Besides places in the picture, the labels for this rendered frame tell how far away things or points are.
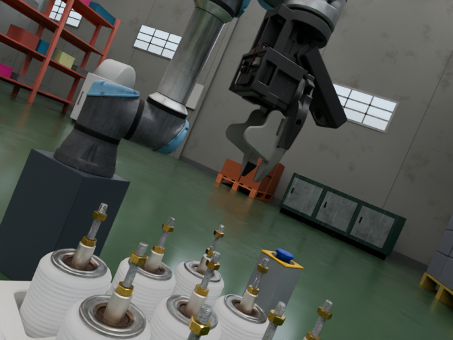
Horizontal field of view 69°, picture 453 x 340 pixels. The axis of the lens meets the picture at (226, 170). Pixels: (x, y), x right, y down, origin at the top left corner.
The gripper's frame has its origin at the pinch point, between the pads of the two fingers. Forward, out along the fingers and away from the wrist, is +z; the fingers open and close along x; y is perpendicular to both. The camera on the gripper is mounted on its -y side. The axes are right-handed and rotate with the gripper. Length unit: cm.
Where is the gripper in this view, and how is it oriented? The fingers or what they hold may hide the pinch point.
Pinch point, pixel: (257, 171)
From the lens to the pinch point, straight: 44.7
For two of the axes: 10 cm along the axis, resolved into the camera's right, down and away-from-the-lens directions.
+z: -3.9, 9.2, 0.3
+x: 3.9, 1.9, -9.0
